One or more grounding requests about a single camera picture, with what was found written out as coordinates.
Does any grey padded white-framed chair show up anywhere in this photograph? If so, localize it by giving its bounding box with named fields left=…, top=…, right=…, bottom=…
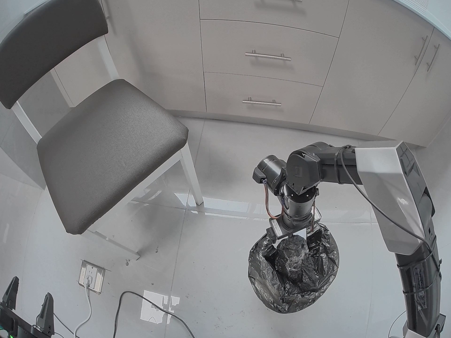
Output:
left=0, top=0, right=204, bottom=261

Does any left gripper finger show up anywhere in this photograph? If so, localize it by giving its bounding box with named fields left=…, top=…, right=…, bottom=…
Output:
left=2, top=277, right=20, bottom=311
left=37, top=294, right=56, bottom=336

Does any white cable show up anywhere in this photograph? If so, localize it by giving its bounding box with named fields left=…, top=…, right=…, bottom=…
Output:
left=72, top=275, right=94, bottom=338

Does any black cable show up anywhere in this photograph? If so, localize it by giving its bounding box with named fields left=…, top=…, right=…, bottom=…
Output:
left=33, top=312, right=76, bottom=338
left=389, top=310, right=406, bottom=338
left=114, top=291, right=196, bottom=338

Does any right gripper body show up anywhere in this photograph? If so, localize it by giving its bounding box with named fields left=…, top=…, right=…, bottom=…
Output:
left=266, top=188, right=322, bottom=246

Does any black plastic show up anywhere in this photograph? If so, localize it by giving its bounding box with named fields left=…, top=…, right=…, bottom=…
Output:
left=275, top=240, right=312, bottom=282

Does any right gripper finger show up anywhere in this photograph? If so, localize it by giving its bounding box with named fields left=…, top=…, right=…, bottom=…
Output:
left=265, top=237, right=280, bottom=260
left=306, top=228, right=320, bottom=256

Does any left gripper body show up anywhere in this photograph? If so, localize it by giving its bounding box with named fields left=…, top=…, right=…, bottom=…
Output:
left=0, top=307, right=57, bottom=338

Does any black plastic bag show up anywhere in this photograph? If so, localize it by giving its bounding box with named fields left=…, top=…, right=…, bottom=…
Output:
left=248, top=224, right=340, bottom=314

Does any beige cabinet with drawers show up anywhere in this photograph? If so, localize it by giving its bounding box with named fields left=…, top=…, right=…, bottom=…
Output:
left=53, top=0, right=451, bottom=149

